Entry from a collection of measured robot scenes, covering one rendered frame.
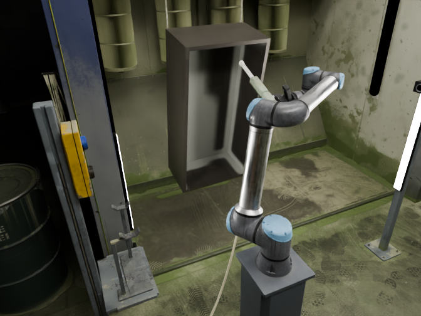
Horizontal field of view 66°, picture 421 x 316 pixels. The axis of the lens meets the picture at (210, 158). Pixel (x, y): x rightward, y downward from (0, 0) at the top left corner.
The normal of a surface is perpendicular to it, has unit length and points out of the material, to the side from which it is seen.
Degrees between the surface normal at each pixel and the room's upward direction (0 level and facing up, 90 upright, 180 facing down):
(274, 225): 5
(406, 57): 90
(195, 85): 102
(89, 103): 90
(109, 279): 0
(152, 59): 90
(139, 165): 57
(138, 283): 0
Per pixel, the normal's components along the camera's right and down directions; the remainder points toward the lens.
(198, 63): 0.44, 0.59
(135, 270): -0.03, -0.88
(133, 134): 0.32, -0.12
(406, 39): -0.92, 0.21
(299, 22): 0.40, 0.43
